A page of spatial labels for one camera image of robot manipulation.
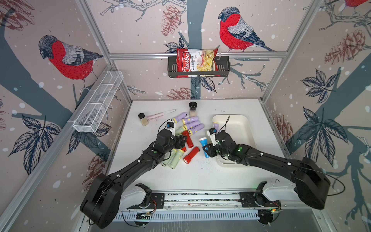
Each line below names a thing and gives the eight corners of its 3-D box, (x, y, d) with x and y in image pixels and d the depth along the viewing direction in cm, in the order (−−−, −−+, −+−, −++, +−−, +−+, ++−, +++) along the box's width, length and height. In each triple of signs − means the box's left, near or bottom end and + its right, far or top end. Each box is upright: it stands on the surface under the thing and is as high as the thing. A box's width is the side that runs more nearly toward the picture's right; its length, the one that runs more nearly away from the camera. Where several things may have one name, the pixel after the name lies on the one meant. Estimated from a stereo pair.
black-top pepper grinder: (188, 117, 110) (188, 108, 102) (188, 111, 115) (188, 101, 106) (196, 117, 110) (197, 108, 102) (196, 111, 115) (197, 101, 106)
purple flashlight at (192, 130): (190, 135, 100) (190, 134, 98) (188, 131, 102) (188, 130, 100) (205, 128, 104) (205, 126, 102) (202, 124, 106) (202, 122, 104)
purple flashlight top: (175, 124, 107) (175, 121, 105) (173, 121, 108) (172, 119, 106) (186, 116, 112) (186, 113, 109) (184, 113, 113) (184, 111, 111)
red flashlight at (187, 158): (182, 160, 89) (182, 158, 87) (195, 147, 95) (195, 145, 93) (187, 164, 87) (187, 163, 85) (200, 150, 93) (200, 148, 91)
